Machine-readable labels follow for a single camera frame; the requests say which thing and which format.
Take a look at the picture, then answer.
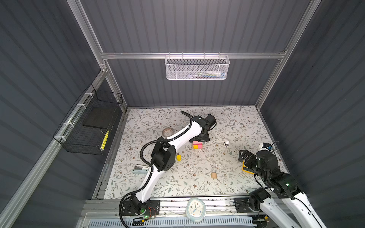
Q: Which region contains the yellow cylinder block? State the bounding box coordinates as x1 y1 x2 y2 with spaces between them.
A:
176 155 182 162

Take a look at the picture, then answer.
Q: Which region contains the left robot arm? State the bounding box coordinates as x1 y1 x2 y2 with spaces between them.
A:
131 111 216 204

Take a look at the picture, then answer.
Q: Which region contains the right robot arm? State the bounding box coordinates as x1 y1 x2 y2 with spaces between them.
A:
239 148 326 228

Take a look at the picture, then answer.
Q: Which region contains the yellow calculator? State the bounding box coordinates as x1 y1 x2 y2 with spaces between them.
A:
242 162 255 175

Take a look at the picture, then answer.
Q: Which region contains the white mini stapler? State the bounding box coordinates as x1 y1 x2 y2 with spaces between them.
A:
223 138 230 147

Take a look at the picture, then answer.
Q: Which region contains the roll of clear tape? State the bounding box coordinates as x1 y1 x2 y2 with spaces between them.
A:
162 127 174 138

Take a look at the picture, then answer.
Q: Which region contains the light blue stapler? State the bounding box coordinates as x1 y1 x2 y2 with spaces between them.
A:
132 164 150 174

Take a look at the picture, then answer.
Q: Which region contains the white round clock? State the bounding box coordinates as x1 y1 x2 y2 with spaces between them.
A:
185 198 206 223

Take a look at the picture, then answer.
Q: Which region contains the black foam pad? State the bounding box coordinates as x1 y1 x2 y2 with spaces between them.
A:
83 107 118 130

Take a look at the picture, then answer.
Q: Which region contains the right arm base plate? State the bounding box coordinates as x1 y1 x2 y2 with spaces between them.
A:
233 197 253 213

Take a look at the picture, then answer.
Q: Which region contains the white wire mesh basket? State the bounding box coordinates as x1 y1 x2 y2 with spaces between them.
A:
164 56 230 80

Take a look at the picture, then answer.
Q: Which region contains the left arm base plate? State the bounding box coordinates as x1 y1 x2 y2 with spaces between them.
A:
119 199 161 216

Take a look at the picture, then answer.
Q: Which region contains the black corrugated cable hose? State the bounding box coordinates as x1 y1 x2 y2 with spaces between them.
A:
118 111 194 228

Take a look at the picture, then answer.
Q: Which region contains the black wire basket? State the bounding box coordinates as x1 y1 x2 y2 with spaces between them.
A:
53 85 124 155

